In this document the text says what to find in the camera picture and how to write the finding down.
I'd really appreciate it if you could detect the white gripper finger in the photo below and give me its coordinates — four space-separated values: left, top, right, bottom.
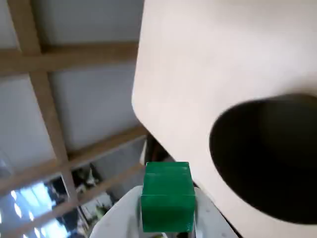
193 192 238 238
90 185 149 238

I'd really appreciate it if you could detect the green block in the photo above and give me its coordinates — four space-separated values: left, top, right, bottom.
140 161 197 234

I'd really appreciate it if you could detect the black pot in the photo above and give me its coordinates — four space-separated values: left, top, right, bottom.
209 93 317 225

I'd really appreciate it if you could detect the dark clutter pile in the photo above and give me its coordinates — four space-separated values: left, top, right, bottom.
71 165 112 224

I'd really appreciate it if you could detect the bright screen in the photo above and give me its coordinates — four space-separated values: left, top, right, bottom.
0 180 60 238

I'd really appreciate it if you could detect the wooden frame grey partition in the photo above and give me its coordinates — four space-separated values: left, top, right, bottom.
0 0 149 238

